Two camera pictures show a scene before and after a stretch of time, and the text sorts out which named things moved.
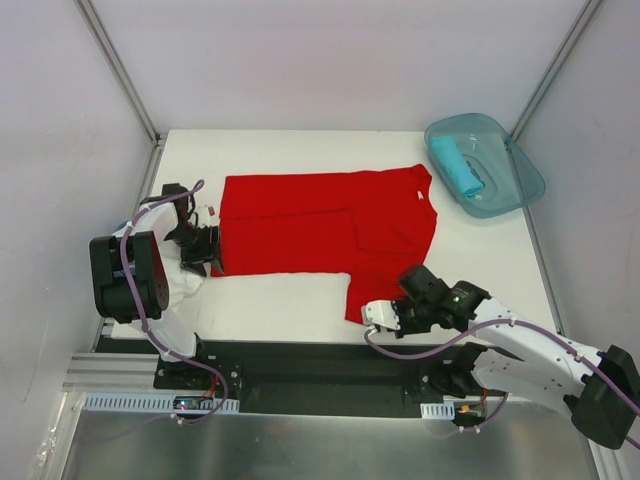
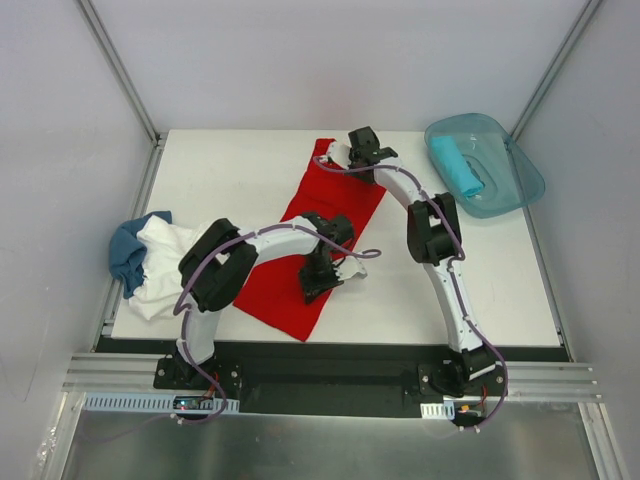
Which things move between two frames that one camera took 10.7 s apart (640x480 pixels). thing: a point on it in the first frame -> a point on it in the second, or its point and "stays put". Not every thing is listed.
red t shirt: (374, 226) -> (274, 291)
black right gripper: (406, 314) -> (373, 153)
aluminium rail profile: (112, 373) stays put
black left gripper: (213, 248) -> (320, 282)
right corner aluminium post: (570, 42) stays put
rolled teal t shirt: (456, 164) stays put
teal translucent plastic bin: (480, 167) stays put
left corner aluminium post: (113, 61) stays put
